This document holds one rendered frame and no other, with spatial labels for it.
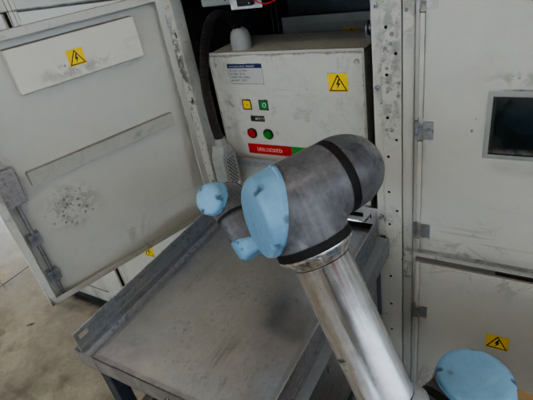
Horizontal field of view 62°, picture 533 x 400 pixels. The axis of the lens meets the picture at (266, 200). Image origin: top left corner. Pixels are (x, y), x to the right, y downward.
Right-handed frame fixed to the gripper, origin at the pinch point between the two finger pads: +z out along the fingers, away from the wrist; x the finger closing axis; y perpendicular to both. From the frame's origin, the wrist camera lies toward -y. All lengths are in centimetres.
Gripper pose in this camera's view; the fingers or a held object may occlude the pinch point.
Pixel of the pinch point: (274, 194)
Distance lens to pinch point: 130.2
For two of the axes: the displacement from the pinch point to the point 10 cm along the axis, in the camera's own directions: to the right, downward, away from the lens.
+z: 4.9, -0.3, 8.7
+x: 1.0, -9.9, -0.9
